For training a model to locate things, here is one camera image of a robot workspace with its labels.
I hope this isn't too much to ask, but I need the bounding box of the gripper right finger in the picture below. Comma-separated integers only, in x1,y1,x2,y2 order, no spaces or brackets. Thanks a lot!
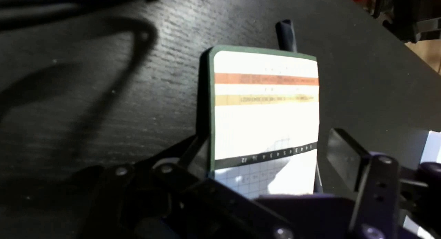
325,128,441,239

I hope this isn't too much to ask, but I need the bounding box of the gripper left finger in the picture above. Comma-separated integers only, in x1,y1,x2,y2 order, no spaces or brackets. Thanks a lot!
79,135,297,239

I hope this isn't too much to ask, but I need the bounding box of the white card with green edge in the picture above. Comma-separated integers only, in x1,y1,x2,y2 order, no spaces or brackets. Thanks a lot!
207,45,320,200

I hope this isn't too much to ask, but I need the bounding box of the black marker pen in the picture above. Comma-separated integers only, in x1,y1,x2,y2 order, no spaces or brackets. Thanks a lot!
275,19,298,53

